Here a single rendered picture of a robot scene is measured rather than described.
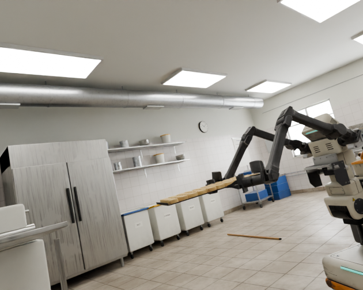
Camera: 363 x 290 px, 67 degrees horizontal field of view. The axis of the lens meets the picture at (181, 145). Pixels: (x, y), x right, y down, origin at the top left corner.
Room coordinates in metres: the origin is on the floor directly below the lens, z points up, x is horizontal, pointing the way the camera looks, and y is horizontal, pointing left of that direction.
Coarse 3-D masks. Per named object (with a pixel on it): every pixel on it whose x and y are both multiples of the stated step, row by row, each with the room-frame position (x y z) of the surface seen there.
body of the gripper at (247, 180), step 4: (240, 176) 1.50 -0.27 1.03; (248, 176) 1.51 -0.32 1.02; (240, 180) 1.50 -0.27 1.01; (244, 180) 1.50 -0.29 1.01; (248, 180) 1.49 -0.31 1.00; (244, 184) 1.50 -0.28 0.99; (248, 184) 1.49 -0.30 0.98; (252, 184) 1.49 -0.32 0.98; (244, 188) 1.51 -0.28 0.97; (244, 192) 1.50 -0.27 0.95
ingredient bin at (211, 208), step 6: (204, 198) 6.08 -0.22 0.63; (210, 198) 6.19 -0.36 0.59; (216, 198) 6.30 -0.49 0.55; (204, 204) 6.07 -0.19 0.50; (210, 204) 6.17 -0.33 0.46; (216, 204) 6.27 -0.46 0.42; (204, 210) 6.09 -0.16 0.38; (210, 210) 6.14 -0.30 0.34; (216, 210) 6.25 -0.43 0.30; (222, 210) 6.37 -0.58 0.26; (204, 216) 6.13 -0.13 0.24; (210, 216) 6.11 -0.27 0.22; (216, 216) 6.22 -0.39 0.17
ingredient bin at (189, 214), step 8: (192, 200) 5.84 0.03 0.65; (176, 208) 5.74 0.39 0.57; (184, 208) 5.67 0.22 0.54; (192, 208) 5.80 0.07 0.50; (200, 208) 5.94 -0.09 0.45; (184, 216) 5.64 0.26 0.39; (192, 216) 5.78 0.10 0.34; (200, 216) 5.91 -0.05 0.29; (184, 224) 5.64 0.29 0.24; (192, 224) 5.75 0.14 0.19; (200, 224) 5.88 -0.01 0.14
